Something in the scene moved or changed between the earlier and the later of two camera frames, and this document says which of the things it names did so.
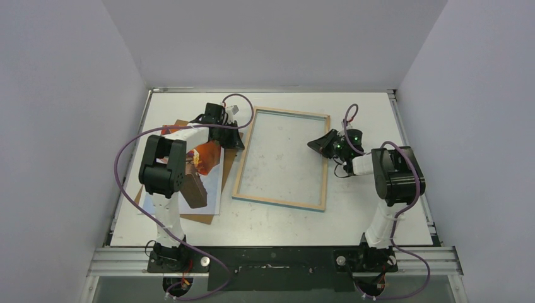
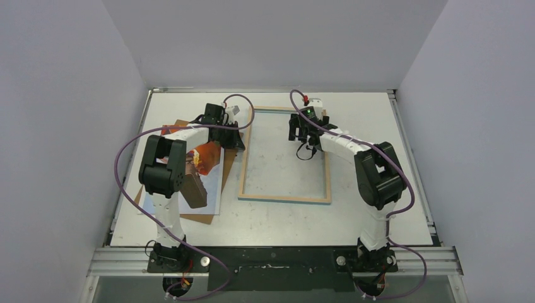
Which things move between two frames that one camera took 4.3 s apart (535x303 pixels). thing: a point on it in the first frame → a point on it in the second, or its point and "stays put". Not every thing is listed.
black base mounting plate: (274, 268) stays put
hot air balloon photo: (204, 191) stays put
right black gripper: (332, 144) → (295, 129)
